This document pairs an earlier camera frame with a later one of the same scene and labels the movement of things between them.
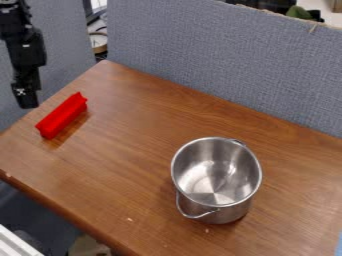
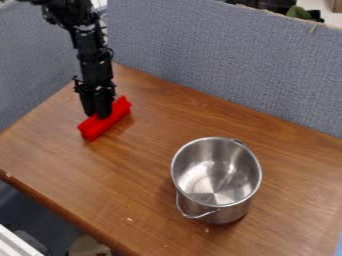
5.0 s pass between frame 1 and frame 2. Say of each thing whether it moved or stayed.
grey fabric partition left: stayed
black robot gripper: moved
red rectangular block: moved
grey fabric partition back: stayed
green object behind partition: stayed
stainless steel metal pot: stayed
